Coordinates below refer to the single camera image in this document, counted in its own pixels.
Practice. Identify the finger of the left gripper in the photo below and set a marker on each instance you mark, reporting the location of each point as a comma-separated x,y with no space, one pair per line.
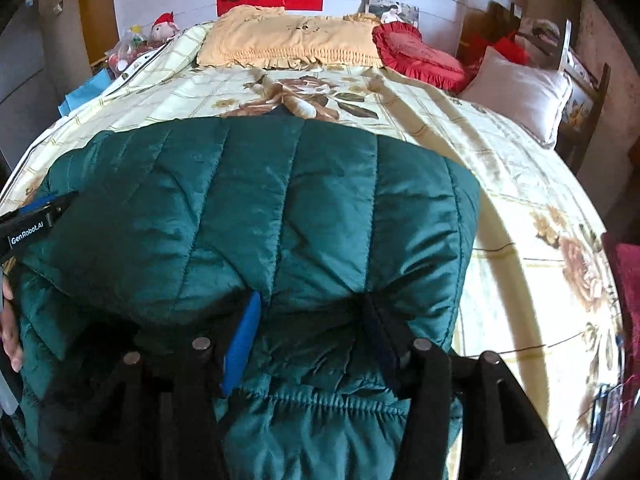
36,204

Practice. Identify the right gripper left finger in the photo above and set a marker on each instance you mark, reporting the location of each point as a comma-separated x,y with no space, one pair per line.
147,412

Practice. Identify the green quilted puffer jacket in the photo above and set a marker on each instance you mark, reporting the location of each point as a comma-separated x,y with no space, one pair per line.
169,222

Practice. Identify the person left hand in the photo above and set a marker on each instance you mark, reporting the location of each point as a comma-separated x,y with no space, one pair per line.
10,335

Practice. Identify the dark booklet on bed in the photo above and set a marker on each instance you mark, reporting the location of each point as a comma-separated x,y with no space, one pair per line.
605,419

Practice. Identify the grey refrigerator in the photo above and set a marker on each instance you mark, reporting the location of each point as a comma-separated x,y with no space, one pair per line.
29,102

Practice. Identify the blue bag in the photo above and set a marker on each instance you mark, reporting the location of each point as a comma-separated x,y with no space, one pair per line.
86,92

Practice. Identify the floral cream bedspread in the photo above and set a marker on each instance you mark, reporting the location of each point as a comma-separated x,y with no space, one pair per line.
538,289

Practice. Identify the crimson velvet blanket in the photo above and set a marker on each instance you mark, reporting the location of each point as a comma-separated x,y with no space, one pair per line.
623,259

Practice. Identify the pig plush toy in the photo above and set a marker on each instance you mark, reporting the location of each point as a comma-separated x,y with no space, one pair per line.
163,29

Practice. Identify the yellow ruffled pillow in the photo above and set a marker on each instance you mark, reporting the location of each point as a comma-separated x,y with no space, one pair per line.
255,36

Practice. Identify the white pillow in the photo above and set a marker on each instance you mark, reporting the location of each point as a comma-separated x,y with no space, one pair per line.
534,98

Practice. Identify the wooden chair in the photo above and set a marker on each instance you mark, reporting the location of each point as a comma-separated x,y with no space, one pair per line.
548,46

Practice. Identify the red ruffled cushion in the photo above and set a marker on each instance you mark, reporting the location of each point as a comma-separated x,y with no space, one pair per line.
401,48

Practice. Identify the framed photo on wall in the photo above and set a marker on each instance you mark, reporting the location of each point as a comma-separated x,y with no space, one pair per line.
389,11

